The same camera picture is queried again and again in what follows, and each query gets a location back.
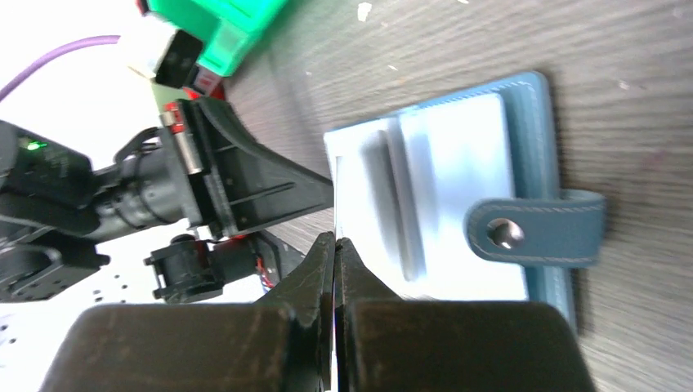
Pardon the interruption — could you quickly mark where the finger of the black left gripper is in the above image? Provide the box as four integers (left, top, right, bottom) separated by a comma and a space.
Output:
192, 97, 333, 237

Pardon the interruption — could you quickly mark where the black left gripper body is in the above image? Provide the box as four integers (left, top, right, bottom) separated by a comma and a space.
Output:
0, 100, 239, 242

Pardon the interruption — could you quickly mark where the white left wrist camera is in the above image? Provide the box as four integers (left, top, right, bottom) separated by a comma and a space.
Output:
117, 12, 203, 89

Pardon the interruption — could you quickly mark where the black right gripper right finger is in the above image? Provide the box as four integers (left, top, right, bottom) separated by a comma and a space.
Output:
334, 238, 596, 391

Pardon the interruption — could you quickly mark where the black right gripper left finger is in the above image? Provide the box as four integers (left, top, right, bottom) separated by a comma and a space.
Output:
42, 232, 336, 391

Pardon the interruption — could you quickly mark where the green bin with gold cards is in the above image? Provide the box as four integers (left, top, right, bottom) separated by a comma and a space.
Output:
147, 0, 287, 77

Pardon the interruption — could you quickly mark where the blue card holder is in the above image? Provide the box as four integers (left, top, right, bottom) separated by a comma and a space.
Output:
324, 71, 607, 326

